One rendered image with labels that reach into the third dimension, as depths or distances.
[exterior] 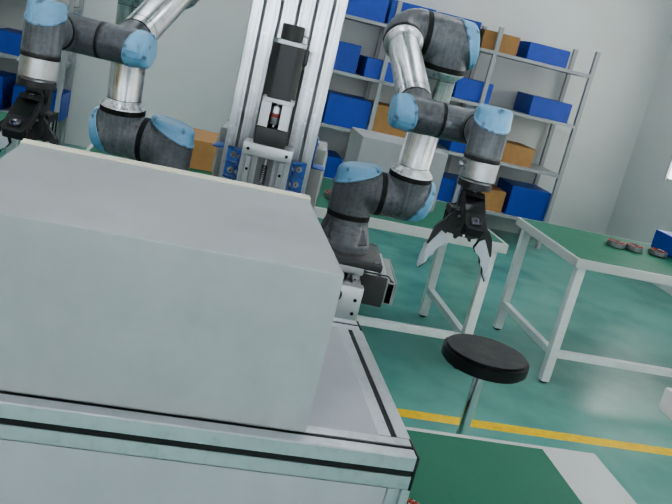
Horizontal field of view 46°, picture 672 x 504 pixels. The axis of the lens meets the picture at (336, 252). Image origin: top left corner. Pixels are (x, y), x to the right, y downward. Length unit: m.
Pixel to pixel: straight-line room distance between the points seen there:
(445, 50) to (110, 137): 0.87
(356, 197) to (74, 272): 1.26
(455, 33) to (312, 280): 1.22
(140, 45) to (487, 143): 0.72
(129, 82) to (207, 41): 5.87
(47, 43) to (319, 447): 1.01
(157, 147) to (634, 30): 7.37
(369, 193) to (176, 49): 6.03
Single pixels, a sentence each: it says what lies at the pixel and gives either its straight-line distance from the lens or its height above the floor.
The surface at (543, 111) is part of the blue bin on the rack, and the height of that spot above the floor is 1.34.
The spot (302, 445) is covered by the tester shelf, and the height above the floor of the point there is 1.11.
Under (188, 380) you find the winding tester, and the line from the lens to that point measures 0.93.
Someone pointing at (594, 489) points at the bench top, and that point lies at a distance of 1.93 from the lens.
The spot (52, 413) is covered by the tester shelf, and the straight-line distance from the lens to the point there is 0.93.
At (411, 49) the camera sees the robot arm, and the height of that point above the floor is 1.58.
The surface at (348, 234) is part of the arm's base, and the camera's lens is 2.07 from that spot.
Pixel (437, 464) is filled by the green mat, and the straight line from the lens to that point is 1.78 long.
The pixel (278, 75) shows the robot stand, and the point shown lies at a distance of 2.12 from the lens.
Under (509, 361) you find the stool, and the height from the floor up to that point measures 0.56.
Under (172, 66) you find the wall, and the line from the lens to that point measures 7.98.
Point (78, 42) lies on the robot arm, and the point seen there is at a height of 1.44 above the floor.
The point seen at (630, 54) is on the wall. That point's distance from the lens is 9.01.
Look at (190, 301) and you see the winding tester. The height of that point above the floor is 1.26.
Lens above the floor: 1.57
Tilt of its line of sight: 15 degrees down
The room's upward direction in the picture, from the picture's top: 14 degrees clockwise
